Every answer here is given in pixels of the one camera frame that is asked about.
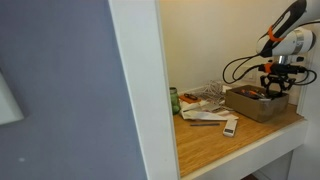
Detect tangled white cable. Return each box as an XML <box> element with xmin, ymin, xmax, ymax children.
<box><xmin>198</xmin><ymin>79</ymin><xmax>231</xmax><ymax>105</ymax></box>

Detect dark pencil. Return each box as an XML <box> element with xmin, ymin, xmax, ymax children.
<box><xmin>190</xmin><ymin>123</ymin><xmax>220</xmax><ymax>127</ymax></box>

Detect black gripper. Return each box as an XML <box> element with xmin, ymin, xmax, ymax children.
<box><xmin>259</xmin><ymin>63</ymin><xmax>306</xmax><ymax>96</ymax></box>

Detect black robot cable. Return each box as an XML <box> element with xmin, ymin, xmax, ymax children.
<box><xmin>222</xmin><ymin>19</ymin><xmax>318</xmax><ymax>86</ymax></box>

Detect brown cardboard box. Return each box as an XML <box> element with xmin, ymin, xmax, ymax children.
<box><xmin>225</xmin><ymin>85</ymin><xmax>289</xmax><ymax>122</ymax></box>

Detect white papers stack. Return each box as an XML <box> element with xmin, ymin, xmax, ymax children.
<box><xmin>180</xmin><ymin>100</ymin><xmax>238</xmax><ymax>121</ymax></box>

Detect colourful pens in box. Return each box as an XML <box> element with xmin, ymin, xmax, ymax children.
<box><xmin>241</xmin><ymin>89</ymin><xmax>270</xmax><ymax>101</ymax></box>

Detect white remote control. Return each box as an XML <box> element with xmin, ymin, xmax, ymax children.
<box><xmin>223</xmin><ymin>119</ymin><xmax>237</xmax><ymax>137</ymax></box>

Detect green glass jar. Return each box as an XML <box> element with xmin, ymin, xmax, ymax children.
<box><xmin>170</xmin><ymin>87</ymin><xmax>181</xmax><ymax>115</ymax></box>

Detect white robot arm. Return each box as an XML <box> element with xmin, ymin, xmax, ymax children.
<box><xmin>256</xmin><ymin>0</ymin><xmax>320</xmax><ymax>95</ymax></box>

